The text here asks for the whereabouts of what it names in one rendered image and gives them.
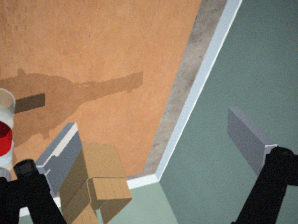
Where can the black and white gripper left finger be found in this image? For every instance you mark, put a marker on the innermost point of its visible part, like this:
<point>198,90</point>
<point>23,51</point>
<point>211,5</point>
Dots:
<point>39,180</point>

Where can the white bottle with red cap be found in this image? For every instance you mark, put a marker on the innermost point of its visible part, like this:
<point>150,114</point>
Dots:
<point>7,112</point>

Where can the open brown cardboard box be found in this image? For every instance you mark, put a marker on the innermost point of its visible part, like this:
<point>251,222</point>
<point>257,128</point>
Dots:
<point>96,176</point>

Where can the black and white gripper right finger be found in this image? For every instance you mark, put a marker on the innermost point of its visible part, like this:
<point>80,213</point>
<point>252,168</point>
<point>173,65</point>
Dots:
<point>276,167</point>

